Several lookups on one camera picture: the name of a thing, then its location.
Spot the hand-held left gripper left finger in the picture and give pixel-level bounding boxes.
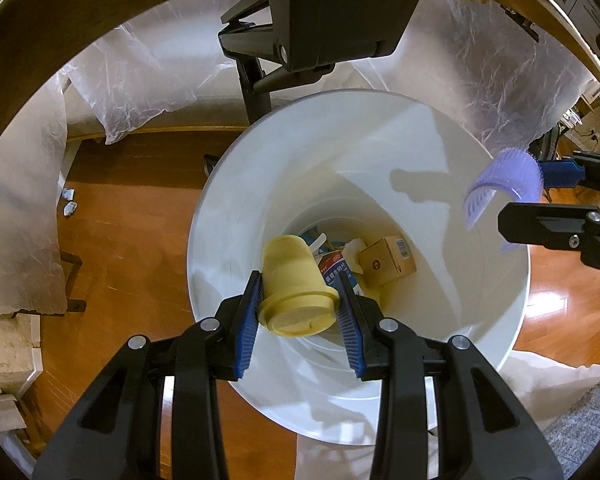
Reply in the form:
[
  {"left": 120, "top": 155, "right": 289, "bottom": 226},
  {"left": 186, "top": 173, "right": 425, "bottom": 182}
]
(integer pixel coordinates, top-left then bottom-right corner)
[{"left": 32, "top": 270, "right": 266, "bottom": 480}]

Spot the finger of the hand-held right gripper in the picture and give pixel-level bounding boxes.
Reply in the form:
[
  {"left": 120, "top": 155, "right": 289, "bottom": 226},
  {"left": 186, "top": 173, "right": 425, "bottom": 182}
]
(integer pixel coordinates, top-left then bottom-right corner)
[
  {"left": 537, "top": 151, "right": 600, "bottom": 192},
  {"left": 497, "top": 201, "right": 600, "bottom": 306}
]

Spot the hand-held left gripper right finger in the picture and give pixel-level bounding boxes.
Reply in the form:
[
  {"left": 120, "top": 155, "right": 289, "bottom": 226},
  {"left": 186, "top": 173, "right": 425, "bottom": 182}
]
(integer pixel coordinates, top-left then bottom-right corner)
[{"left": 336, "top": 274, "right": 565, "bottom": 480}]

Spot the purple hair roller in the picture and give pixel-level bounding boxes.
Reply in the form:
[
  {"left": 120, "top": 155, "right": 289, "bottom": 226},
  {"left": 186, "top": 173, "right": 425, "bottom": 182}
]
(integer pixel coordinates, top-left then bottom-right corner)
[{"left": 462, "top": 147, "right": 545, "bottom": 255}]

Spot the red and blue medicine box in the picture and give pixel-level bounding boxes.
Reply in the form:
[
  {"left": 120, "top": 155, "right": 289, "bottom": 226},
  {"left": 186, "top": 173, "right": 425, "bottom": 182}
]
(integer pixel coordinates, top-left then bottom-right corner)
[{"left": 316, "top": 252, "right": 363, "bottom": 298}]

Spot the white plastic bin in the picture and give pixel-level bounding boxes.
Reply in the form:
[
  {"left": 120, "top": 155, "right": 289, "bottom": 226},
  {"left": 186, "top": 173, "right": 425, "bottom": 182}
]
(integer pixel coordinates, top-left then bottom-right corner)
[{"left": 186, "top": 89, "right": 532, "bottom": 445}]

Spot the brown cardboard box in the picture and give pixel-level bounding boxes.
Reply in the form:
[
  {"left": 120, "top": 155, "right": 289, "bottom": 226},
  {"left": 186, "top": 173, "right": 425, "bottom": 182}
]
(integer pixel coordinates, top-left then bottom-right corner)
[{"left": 357, "top": 235, "right": 417, "bottom": 288}]

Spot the grey rug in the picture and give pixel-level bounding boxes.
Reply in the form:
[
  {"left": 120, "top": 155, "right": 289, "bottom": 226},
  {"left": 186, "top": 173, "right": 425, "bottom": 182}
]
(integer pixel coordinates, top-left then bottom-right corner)
[{"left": 540, "top": 370, "right": 600, "bottom": 480}]

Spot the beige textured cabinet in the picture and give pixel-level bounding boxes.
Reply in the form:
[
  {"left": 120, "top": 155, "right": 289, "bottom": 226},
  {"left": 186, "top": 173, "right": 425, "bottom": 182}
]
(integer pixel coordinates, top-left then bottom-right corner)
[{"left": 0, "top": 312, "right": 43, "bottom": 396}]

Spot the round wooden table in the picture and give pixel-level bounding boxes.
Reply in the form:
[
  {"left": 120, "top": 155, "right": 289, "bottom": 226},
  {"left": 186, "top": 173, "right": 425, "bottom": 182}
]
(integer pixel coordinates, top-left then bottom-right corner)
[{"left": 0, "top": 0, "right": 600, "bottom": 171}]

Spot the black metal floor bracket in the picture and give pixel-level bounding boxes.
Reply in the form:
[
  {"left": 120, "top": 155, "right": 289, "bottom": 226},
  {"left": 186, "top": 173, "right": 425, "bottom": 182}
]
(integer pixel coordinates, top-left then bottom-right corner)
[{"left": 60, "top": 252, "right": 88, "bottom": 313}]

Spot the black metal table frame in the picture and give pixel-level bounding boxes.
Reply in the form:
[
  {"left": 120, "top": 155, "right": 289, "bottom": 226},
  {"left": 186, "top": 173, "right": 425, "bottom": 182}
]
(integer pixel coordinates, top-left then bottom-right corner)
[{"left": 217, "top": 0, "right": 428, "bottom": 126}]

